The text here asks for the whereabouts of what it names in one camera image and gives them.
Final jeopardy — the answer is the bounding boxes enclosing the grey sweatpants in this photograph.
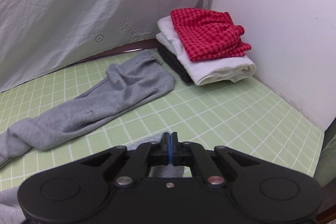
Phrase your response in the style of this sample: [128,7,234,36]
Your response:
[1,50,175,223]

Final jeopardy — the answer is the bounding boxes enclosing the green grid table mat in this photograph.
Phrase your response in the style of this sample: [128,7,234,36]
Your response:
[1,53,324,190]

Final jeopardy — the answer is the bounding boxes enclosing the white folded garment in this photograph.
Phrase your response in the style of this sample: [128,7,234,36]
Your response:
[155,16,256,86]

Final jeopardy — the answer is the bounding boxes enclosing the black folded garment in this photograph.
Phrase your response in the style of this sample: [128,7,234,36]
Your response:
[157,46,193,84]

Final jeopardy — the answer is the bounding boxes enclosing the red checkered shorts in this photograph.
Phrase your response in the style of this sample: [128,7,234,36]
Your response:
[170,8,252,62]

